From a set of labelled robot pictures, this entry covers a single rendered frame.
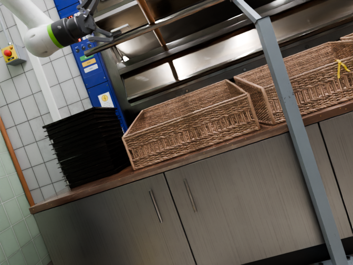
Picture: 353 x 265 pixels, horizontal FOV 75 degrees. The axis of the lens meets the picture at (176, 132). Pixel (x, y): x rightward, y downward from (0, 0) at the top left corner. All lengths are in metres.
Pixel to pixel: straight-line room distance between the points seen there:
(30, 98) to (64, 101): 0.24
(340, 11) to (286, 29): 0.29
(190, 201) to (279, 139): 0.41
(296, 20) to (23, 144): 1.88
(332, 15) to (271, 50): 0.83
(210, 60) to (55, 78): 1.00
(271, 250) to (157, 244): 0.45
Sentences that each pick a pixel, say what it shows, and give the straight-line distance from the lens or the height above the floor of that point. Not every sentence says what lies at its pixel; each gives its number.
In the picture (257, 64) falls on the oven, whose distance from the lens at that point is 1.48.
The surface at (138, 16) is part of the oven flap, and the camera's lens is 1.52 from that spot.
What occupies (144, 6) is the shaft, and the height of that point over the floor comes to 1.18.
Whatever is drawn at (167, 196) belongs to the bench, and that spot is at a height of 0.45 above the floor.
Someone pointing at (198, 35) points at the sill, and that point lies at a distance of 1.49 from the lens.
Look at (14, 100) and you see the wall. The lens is 1.88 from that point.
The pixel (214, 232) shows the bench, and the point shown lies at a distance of 1.00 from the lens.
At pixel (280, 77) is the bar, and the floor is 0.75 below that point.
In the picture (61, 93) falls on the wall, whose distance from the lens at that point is 1.69.
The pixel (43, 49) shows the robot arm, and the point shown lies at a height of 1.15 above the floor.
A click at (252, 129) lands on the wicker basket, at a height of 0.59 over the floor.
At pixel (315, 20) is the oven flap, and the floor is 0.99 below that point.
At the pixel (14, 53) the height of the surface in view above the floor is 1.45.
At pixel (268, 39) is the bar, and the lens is 0.88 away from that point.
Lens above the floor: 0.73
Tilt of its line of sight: 3 degrees down
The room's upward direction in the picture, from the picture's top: 19 degrees counter-clockwise
